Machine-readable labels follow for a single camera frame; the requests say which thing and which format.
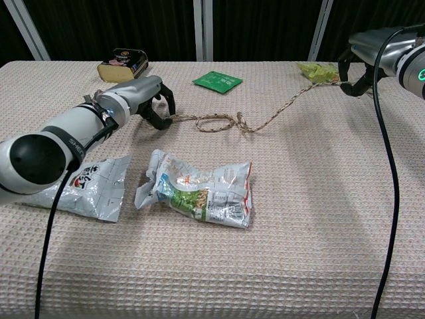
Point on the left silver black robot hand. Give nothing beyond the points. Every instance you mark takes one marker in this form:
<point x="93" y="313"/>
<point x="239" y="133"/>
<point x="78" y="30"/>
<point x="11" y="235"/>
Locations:
<point x="142" y="91"/>

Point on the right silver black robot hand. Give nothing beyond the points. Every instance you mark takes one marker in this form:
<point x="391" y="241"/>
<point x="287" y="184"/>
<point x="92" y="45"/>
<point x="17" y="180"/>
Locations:
<point x="368" y="43"/>

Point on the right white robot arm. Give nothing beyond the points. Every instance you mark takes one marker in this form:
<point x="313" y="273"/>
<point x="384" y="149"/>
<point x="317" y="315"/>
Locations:
<point x="413" y="71"/>

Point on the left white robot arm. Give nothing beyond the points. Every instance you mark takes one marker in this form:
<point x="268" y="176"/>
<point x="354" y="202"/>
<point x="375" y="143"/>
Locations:
<point x="36" y="159"/>

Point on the black curtain panel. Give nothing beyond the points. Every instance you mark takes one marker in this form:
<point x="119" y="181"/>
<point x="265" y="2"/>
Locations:
<point x="10" y="43"/>
<point x="265" y="30"/>
<point x="378" y="15"/>
<point x="116" y="23"/>

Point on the black gold tin can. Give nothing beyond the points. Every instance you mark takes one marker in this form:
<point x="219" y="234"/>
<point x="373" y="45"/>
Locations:
<point x="124" y="64"/>

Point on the yellow-green snack bag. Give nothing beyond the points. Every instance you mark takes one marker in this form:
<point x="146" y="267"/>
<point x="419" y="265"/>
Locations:
<point x="318" y="73"/>

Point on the green flat sachet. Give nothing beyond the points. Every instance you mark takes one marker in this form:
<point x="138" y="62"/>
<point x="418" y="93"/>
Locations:
<point x="217" y="81"/>

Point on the silver snack bag red print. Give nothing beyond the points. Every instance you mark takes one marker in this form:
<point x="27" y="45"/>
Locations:
<point x="99" y="192"/>

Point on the silver snack bag green print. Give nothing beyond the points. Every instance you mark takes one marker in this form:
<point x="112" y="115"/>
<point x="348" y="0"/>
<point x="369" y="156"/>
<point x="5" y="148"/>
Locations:
<point x="206" y="196"/>

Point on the beige waffle tablecloth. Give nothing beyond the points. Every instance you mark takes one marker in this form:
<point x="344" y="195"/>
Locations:
<point x="265" y="249"/>

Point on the white partition frame post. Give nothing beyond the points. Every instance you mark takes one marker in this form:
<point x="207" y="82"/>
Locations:
<point x="203" y="30"/>
<point x="28" y="30"/>
<point x="320" y="30"/>

